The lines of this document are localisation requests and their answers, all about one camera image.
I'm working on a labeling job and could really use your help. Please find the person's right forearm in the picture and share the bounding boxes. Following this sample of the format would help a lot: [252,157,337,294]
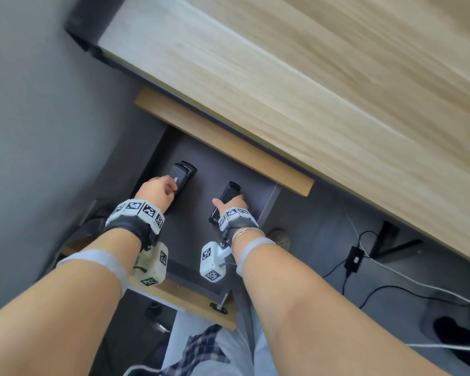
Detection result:
[232,229,451,376]

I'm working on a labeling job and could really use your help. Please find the thin white cable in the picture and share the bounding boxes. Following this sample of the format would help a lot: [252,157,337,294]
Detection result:
[405,343,470,353]

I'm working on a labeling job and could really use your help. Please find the black chair caster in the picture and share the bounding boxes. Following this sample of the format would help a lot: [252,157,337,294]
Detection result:
[146,302,172,334]

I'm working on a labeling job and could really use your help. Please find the wooden cabinet panel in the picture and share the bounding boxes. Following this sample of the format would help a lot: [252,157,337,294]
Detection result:
[134,85,315,197]

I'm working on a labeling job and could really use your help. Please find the black desk frame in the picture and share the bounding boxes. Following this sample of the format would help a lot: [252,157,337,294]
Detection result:
[64,0,129,69]

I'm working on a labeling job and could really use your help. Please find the black floor object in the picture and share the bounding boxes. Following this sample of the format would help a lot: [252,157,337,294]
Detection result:
[432,316,470,361]

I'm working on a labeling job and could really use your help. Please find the person's left hand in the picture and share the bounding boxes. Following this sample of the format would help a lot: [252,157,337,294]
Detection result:
[135,175,179,213]

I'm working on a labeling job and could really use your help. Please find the person's right hand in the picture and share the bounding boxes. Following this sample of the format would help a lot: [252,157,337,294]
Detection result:
[212,194,250,216]

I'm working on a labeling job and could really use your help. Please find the black marker wrist band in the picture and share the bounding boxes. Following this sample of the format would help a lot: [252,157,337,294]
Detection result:
[218,207,259,242]
[104,198,166,251]

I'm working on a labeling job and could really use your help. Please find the black power cable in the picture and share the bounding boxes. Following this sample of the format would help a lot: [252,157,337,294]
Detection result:
[322,230,470,310]

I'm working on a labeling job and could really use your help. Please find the black phone with white label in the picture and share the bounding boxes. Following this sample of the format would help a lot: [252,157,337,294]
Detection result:
[166,163,191,214]

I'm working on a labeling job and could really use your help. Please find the black power adapter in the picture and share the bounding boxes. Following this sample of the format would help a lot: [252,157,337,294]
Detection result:
[343,246,363,275]

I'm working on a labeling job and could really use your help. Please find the silver bracelet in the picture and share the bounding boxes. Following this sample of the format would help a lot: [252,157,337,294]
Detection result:
[231,227,266,247]

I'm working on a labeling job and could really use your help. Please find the white trousers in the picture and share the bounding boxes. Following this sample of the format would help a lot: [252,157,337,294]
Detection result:
[162,308,279,376]

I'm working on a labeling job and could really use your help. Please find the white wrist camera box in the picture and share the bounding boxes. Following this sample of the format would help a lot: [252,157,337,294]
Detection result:
[199,241,234,283]
[133,241,169,287]

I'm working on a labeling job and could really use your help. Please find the person's left forearm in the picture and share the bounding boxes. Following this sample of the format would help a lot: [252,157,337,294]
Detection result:
[0,228,142,376]

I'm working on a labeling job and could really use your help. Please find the grey drawer with wooden front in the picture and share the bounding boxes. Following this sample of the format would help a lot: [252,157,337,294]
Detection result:
[61,125,283,332]

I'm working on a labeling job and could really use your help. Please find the round grey floor disc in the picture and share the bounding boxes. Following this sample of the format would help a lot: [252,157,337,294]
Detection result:
[268,229,291,247]

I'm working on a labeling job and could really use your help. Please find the black slim phone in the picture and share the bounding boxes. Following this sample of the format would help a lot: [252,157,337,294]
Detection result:
[208,181,242,227]

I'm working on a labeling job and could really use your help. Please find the black desk leg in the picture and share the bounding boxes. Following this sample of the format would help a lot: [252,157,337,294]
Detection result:
[370,220,424,259]

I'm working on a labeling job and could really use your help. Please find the plaid shirt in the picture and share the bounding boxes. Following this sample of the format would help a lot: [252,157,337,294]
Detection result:
[160,324,230,376]

